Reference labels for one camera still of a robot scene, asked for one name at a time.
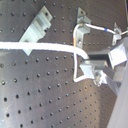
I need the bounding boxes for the black perforated breadboard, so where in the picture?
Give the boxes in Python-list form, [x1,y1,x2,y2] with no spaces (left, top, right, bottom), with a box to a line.
[0,0,127,128]

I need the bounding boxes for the long metal clip bracket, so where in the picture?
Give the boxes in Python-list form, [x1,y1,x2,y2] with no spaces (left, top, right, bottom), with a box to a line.
[18,5,54,57]

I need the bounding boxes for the metal cable clip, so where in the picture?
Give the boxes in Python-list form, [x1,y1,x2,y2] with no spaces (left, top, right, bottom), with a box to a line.
[73,8,91,48]
[112,22,122,46]

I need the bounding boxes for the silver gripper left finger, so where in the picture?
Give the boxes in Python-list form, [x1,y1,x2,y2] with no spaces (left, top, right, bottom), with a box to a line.
[80,60,119,94]

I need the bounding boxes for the upper metal cable clip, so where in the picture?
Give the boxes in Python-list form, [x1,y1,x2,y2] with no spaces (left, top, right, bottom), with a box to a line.
[73,8,91,48]

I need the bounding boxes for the right metal cable clip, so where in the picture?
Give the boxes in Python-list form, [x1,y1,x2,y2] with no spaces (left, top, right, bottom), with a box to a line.
[112,22,122,46]

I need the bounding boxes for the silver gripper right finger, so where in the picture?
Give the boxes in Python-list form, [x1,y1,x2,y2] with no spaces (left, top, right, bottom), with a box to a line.
[108,37,128,68]

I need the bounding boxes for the thick white cable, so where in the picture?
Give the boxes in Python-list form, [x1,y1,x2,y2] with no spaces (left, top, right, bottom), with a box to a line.
[0,41,90,62]

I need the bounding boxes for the thin white wire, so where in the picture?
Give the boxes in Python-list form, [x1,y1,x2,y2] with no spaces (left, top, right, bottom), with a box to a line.
[70,22,128,84]

